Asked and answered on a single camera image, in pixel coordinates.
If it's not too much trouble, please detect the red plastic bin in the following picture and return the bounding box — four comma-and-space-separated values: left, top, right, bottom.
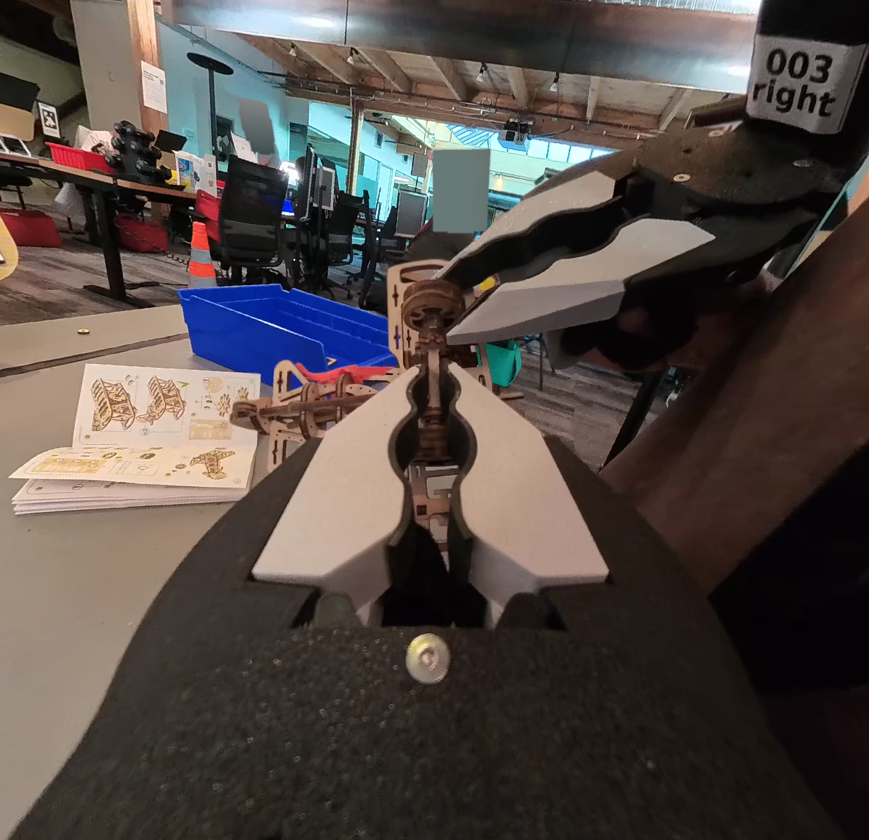
45, 142, 118, 176

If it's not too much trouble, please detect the blue plastic bin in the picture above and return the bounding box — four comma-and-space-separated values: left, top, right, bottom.
178, 284, 403, 380

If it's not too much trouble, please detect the orange traffic cone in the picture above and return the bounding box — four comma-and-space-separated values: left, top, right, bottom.
186, 221, 220, 288

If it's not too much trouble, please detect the teal bag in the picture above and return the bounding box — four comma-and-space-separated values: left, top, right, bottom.
485, 341, 523, 387

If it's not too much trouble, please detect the person's brown shirt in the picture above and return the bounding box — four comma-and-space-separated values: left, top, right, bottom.
599, 198, 869, 593

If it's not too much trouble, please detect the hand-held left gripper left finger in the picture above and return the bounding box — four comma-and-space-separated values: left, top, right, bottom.
251, 366, 422, 627

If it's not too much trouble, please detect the black round-top floor pole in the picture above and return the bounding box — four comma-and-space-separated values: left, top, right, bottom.
186, 52, 234, 163

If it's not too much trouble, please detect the metal ventilation duct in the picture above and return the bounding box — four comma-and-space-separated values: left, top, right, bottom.
170, 0, 766, 75

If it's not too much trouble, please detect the black knobbed equipment rack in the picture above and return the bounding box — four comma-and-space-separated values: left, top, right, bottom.
100, 120, 172, 183

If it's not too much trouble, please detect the grey desk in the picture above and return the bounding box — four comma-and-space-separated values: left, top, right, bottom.
0, 302, 408, 835

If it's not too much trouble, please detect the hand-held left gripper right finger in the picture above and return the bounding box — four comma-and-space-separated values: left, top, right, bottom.
441, 362, 610, 627

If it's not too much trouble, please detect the white instruction booklet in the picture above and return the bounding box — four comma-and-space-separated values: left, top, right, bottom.
10, 363, 262, 516

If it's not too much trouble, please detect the wooden airplane model assembly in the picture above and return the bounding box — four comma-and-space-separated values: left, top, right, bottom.
231, 259, 524, 557

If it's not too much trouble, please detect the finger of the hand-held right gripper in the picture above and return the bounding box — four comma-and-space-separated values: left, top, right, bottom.
434, 153, 639, 294
444, 215, 718, 346

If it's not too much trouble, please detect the person's right hand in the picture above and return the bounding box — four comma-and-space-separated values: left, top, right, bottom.
610, 268, 783, 374

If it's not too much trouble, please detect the black mesh office chair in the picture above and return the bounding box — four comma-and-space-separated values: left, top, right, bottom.
216, 154, 291, 288

